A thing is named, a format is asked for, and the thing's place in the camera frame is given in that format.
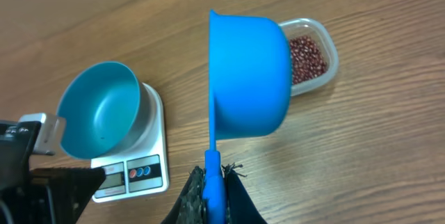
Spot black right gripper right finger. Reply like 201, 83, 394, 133
222, 163, 267, 224

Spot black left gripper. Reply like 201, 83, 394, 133
1, 121, 106, 224

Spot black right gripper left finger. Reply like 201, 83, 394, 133
161, 166, 206, 224

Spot blue plastic measuring scoop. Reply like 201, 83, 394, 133
203, 10, 291, 223

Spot white digital kitchen scale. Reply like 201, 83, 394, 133
91, 84, 170, 202

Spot teal blue bowl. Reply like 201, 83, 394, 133
57, 61, 152, 159

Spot red adzuki beans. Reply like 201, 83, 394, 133
289, 35, 327, 85

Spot clear plastic bean container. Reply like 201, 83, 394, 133
279, 18, 339, 97

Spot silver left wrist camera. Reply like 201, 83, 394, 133
19, 113, 66, 156

